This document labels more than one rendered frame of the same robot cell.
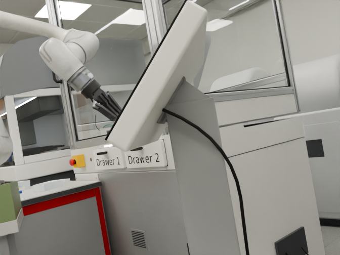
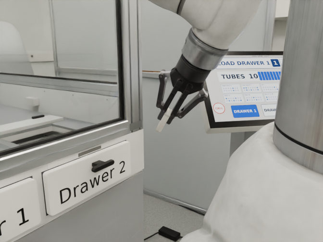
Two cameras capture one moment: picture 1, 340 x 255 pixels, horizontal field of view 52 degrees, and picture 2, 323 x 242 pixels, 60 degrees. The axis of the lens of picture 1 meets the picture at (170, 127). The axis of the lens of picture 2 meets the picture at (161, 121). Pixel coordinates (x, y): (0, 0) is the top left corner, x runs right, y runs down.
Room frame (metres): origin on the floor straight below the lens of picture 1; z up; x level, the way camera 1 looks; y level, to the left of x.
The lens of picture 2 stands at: (1.57, 0.87, 1.20)
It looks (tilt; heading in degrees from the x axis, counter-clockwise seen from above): 14 degrees down; 254
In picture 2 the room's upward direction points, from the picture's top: straight up
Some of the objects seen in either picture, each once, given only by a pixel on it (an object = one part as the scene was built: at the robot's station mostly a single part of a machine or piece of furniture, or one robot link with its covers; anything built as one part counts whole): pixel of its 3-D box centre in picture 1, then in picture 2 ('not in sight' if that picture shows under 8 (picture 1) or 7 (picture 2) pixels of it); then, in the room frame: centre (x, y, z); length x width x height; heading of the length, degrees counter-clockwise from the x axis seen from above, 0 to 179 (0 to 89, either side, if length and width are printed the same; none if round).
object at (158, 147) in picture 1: (143, 155); (93, 173); (1.55, 0.13, 0.87); 0.29 x 0.02 x 0.11; 40
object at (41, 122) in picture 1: (45, 133); not in sight; (3.32, 1.18, 1.13); 1.78 x 1.14 x 0.45; 40
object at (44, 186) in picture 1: (48, 185); not in sight; (1.88, 0.70, 0.78); 0.12 x 0.08 x 0.04; 152
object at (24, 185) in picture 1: (16, 186); not in sight; (2.04, 0.94, 0.79); 0.13 x 0.09 x 0.05; 148
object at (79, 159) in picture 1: (78, 161); not in sight; (2.04, 0.56, 0.88); 0.07 x 0.05 x 0.07; 40
